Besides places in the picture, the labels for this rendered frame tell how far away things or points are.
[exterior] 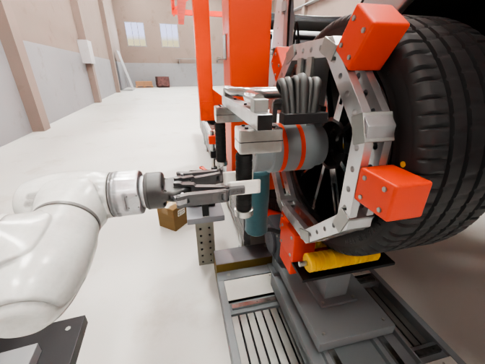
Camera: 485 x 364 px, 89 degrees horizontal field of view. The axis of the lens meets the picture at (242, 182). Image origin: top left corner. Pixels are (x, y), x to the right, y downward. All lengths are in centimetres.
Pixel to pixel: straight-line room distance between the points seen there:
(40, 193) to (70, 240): 13
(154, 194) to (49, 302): 22
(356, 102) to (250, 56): 61
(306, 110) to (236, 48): 60
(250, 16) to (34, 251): 95
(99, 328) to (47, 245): 105
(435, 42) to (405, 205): 32
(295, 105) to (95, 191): 40
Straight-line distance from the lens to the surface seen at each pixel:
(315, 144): 70
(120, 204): 50
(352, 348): 113
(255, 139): 49
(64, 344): 104
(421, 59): 58
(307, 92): 51
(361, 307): 115
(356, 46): 55
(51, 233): 42
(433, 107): 55
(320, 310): 109
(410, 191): 49
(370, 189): 51
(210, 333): 128
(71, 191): 50
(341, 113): 76
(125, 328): 139
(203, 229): 140
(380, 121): 53
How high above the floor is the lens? 105
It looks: 24 degrees down
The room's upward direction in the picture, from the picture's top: straight up
